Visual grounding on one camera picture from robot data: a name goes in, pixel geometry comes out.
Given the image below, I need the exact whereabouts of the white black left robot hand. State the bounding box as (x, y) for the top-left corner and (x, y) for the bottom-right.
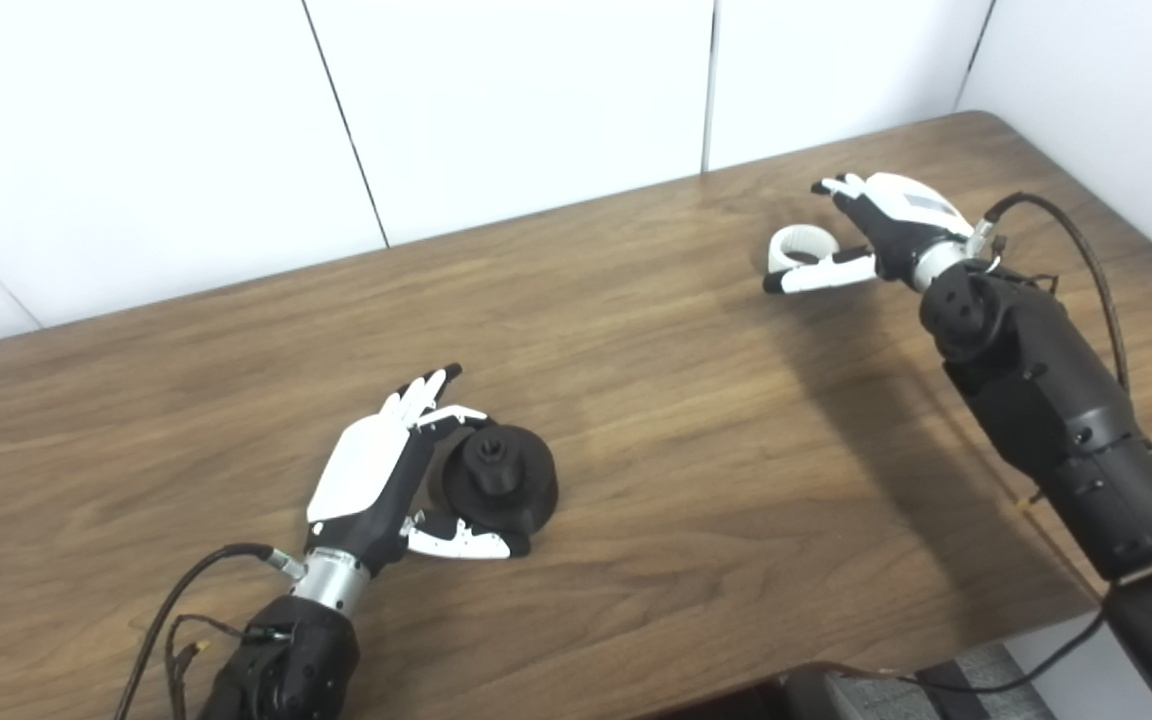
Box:
(306, 363), (531, 576)

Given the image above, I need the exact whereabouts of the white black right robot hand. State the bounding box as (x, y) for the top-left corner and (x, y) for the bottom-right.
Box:
(762, 172), (977, 296)

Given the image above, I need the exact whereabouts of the white ring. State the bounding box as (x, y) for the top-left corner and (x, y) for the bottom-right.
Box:
(767, 226), (840, 273)

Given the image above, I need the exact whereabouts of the round black part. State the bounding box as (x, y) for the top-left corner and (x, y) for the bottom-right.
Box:
(441, 424), (560, 546)

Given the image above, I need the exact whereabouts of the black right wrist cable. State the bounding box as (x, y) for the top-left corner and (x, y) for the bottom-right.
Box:
(976, 192), (1152, 484)

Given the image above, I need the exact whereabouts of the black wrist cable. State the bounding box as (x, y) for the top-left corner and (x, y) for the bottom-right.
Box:
(976, 192), (1152, 484)
(114, 543), (309, 720)

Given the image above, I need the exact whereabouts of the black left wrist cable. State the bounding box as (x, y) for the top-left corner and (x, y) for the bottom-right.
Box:
(114, 543), (309, 720)

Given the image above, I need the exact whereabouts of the thin black floor cable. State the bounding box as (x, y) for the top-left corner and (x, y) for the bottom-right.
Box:
(831, 610), (1109, 694)

